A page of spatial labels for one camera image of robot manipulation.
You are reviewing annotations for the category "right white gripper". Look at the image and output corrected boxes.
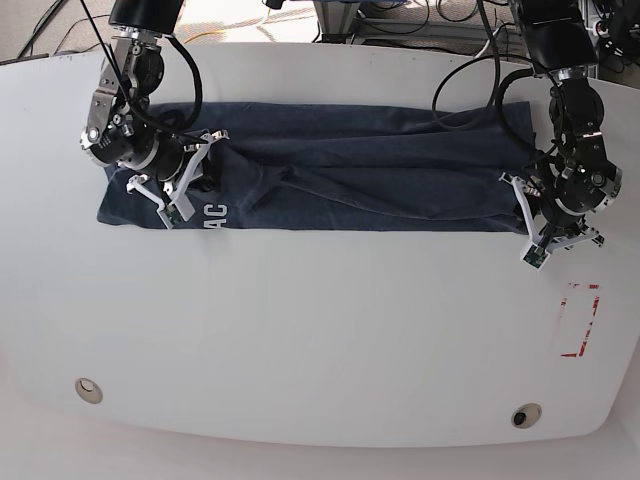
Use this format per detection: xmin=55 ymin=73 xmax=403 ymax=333
xmin=124 ymin=129 xmax=229 ymax=222

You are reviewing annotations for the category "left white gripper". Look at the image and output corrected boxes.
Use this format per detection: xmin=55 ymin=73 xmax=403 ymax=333
xmin=500 ymin=172 xmax=604 ymax=270

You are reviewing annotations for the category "dark blue t-shirt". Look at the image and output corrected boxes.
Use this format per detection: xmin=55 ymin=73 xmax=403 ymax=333
xmin=95 ymin=100 xmax=541 ymax=236

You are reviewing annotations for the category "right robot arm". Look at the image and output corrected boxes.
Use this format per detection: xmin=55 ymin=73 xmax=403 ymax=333
xmin=80 ymin=1 xmax=229 ymax=229

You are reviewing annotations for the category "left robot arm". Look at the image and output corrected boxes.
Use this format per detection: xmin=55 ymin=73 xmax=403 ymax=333
xmin=495 ymin=1 xmax=622 ymax=269

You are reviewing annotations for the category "red tape rectangle marking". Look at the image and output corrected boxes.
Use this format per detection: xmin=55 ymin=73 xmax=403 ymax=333
xmin=555 ymin=283 xmax=601 ymax=358

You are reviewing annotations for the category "right table grommet hole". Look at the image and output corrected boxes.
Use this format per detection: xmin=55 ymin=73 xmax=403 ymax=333
xmin=511 ymin=403 xmax=542 ymax=429

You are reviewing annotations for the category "table grommet hole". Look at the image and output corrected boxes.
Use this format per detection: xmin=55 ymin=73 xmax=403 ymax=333
xmin=511 ymin=403 xmax=542 ymax=429
xmin=74 ymin=378 xmax=104 ymax=405

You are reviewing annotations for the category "left table grommet hole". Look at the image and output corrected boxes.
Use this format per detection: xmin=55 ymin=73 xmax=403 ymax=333
xmin=74 ymin=378 xmax=104 ymax=405

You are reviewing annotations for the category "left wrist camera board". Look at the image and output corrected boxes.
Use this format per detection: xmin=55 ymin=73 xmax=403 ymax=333
xmin=522 ymin=245 xmax=549 ymax=270

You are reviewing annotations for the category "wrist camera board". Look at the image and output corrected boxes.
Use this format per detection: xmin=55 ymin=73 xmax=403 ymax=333
xmin=522 ymin=245 xmax=549 ymax=270
xmin=158 ymin=206 xmax=183 ymax=230

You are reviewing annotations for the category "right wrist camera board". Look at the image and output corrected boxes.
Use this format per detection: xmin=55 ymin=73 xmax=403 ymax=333
xmin=158 ymin=206 xmax=183 ymax=230

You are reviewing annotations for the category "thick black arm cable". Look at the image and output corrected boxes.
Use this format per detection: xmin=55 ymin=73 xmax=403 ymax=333
xmin=430 ymin=0 xmax=541 ymax=156

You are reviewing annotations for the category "yellow cable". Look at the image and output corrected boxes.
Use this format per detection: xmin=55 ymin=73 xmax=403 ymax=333
xmin=182 ymin=29 xmax=224 ymax=45

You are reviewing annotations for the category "aluminium frame rail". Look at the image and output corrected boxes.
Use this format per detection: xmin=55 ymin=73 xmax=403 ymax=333
xmin=314 ymin=0 xmax=526 ymax=51

